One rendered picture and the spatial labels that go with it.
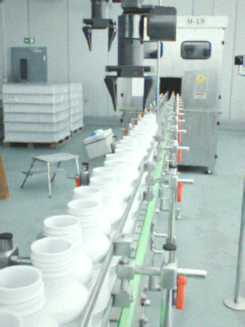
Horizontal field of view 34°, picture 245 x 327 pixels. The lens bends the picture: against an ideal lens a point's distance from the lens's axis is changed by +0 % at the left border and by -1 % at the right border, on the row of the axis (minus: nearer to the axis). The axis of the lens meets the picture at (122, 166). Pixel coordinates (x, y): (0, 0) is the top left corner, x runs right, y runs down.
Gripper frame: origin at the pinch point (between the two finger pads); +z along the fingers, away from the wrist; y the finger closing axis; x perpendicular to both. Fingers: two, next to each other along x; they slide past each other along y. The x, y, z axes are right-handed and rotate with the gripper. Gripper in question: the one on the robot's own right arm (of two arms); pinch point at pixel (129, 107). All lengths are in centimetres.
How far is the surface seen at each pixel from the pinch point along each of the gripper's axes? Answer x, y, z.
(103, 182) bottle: -37.5, 0.9, 7.5
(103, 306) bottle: -49, 3, 19
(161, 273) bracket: -46.4, 9.6, 15.8
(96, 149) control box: 41.4, -15.9, 17.4
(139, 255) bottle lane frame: -23.6, 5.0, 24.2
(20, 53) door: 1015, -425, -68
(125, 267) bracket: -45.8, 5.2, 15.7
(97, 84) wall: 1020, -211, 13
